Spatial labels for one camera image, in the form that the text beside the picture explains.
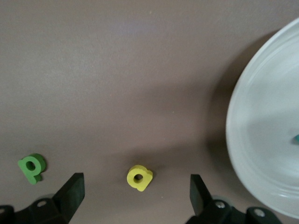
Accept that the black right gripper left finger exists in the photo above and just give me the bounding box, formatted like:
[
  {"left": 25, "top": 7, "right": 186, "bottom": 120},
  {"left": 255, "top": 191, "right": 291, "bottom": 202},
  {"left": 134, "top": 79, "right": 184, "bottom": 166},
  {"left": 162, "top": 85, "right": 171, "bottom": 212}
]
[{"left": 0, "top": 172, "right": 85, "bottom": 224}]

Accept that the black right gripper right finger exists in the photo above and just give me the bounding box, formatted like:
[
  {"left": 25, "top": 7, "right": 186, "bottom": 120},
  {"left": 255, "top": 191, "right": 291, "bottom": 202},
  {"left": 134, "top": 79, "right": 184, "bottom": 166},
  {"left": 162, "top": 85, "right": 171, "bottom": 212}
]
[{"left": 185, "top": 174, "right": 281, "bottom": 224}]

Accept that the green foam letter p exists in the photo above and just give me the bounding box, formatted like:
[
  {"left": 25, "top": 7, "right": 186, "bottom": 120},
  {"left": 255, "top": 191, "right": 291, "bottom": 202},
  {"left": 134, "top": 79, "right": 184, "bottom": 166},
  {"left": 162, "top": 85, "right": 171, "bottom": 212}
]
[{"left": 17, "top": 153, "right": 47, "bottom": 185}]

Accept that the yellow foam letter a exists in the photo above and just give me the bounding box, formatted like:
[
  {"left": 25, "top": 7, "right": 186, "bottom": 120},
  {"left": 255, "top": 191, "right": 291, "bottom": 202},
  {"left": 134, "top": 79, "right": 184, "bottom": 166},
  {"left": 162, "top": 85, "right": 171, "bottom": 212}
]
[{"left": 126, "top": 164, "right": 154, "bottom": 192}]

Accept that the brown table cover sheet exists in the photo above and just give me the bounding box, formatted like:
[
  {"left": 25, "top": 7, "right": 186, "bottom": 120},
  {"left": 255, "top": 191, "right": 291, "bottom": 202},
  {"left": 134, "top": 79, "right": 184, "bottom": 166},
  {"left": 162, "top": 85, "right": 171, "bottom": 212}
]
[{"left": 0, "top": 0, "right": 299, "bottom": 224}]

